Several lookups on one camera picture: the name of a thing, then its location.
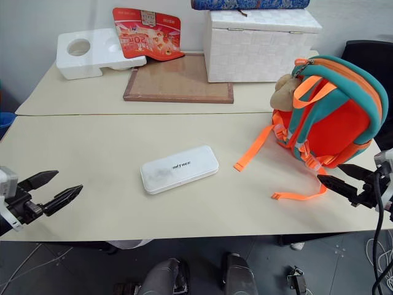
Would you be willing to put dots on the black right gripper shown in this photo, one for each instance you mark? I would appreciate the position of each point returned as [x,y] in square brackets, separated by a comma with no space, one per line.
[370,193]

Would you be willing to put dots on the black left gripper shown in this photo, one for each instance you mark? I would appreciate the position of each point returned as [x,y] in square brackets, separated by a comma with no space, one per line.
[23,207]

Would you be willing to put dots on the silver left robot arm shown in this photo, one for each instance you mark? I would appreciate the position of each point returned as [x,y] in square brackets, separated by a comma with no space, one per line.
[3,225]

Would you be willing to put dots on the orange and teal backpack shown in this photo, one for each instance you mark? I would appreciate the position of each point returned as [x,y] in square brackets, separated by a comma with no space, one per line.
[334,116]

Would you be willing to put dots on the white plastic pencil case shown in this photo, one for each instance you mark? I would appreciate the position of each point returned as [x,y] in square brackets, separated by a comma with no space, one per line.
[179,169]

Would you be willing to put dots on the blue plastic container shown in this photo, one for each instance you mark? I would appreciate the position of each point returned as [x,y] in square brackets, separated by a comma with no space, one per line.
[5,123]

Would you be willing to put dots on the white shoe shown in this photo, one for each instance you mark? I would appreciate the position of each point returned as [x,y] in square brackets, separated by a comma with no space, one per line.
[297,245]

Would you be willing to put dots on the beige plush bear toy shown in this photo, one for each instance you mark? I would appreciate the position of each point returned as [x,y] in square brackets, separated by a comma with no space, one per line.
[284,95]

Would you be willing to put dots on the small black floor device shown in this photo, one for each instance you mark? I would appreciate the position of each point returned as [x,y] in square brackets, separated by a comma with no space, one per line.
[296,281]

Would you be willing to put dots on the black chair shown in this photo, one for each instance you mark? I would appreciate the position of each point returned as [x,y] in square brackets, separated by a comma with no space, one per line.
[368,58]

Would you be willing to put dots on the white foam packing block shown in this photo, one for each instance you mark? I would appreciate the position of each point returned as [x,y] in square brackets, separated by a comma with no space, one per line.
[89,52]

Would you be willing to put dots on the dark rounded robot leg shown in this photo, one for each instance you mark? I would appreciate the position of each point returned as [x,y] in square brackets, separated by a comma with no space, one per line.
[241,273]

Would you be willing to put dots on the grey rounded robot leg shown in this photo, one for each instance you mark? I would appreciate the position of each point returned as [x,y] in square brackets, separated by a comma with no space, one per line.
[165,276]

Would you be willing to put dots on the white woven lidded box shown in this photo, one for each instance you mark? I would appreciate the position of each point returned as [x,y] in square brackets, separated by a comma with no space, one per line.
[261,46]

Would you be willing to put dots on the red printed gift bag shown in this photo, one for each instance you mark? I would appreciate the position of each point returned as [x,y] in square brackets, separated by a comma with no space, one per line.
[147,33]

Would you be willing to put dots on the blue patterned fabric roll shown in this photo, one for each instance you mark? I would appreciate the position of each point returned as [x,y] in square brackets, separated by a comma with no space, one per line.
[248,3]

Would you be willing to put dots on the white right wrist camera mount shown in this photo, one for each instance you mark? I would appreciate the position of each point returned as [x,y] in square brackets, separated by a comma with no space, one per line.
[384,160]

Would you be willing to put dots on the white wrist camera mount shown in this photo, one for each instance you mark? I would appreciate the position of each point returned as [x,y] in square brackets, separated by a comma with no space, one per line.
[6,178]
[384,160]

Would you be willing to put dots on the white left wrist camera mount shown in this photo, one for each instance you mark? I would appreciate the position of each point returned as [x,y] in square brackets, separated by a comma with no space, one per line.
[6,178]

